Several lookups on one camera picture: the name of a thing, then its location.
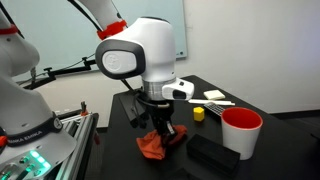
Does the white mug with red inside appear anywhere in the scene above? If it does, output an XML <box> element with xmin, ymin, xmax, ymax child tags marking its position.
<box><xmin>220</xmin><ymin>106</ymin><xmax>264</xmax><ymax>161</ymax></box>

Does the orange cloth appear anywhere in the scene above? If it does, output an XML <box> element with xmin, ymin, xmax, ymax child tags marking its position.
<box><xmin>136</xmin><ymin>124</ymin><xmax>189</xmax><ymax>161</ymax></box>

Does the black remote control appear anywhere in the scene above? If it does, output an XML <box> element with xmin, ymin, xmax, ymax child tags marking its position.
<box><xmin>203</xmin><ymin>101</ymin><xmax>226</xmax><ymax>117</ymax></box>

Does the white sticky note pad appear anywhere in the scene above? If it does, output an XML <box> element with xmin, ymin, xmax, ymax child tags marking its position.
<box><xmin>203</xmin><ymin>89</ymin><xmax>227</xmax><ymax>101</ymax></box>

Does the black rectangular case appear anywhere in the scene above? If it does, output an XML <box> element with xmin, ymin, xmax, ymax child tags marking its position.
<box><xmin>185</xmin><ymin>133</ymin><xmax>242</xmax><ymax>177</ymax></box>

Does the glass whiteboard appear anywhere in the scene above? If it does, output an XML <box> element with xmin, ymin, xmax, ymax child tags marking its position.
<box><xmin>0</xmin><ymin>0</ymin><xmax>188</xmax><ymax>83</ymax></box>

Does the aluminium extrusion frame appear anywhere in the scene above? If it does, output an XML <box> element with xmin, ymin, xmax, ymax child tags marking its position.
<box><xmin>54</xmin><ymin>109</ymin><xmax>100</xmax><ymax>180</ymax></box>

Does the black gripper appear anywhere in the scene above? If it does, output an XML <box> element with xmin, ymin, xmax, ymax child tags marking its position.
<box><xmin>145</xmin><ymin>99</ymin><xmax>177</xmax><ymax>148</ymax></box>

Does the red velcro strap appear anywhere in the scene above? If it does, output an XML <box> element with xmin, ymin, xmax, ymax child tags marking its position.
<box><xmin>96</xmin><ymin>19</ymin><xmax>129</xmax><ymax>41</ymax></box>
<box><xmin>0</xmin><ymin>24</ymin><xmax>20</xmax><ymax>36</ymax></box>

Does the orange clamp on frame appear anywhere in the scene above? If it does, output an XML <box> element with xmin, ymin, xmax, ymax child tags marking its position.
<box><xmin>79</xmin><ymin>101</ymin><xmax>90</xmax><ymax>117</ymax></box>

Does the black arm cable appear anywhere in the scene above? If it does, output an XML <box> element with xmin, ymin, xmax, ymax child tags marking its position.
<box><xmin>67</xmin><ymin>0</ymin><xmax>169</xmax><ymax>108</ymax></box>

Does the yellow block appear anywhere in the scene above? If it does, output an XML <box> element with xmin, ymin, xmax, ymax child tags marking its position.
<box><xmin>193</xmin><ymin>106</ymin><xmax>206</xmax><ymax>122</ymax></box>

